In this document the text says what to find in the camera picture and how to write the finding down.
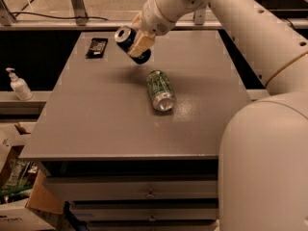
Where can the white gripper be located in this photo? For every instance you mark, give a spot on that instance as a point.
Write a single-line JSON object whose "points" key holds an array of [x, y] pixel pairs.
{"points": [[153, 18]]}

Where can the white pump bottle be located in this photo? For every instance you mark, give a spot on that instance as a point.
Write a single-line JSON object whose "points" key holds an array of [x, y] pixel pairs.
{"points": [[19, 86]]}

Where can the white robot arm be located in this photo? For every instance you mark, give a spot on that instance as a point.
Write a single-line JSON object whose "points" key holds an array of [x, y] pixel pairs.
{"points": [[263, 155]]}

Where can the black candy bar wrapper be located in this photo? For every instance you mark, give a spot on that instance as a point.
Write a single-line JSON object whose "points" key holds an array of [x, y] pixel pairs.
{"points": [[97, 48]]}

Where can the white box lower left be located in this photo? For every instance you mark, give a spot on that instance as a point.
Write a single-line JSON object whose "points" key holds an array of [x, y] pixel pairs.
{"points": [[15, 216]]}

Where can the blue pepsi can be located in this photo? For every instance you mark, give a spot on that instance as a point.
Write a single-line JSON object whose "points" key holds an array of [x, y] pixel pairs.
{"points": [[124, 38]]}

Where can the cardboard box with snacks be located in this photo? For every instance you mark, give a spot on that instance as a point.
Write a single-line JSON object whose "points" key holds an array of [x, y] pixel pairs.
{"points": [[21, 175]]}

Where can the grey drawer cabinet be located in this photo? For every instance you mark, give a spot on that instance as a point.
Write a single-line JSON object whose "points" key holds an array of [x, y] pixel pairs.
{"points": [[120, 164]]}

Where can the green soda can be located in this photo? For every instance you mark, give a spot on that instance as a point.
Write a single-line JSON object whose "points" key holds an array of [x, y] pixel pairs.
{"points": [[160, 91]]}

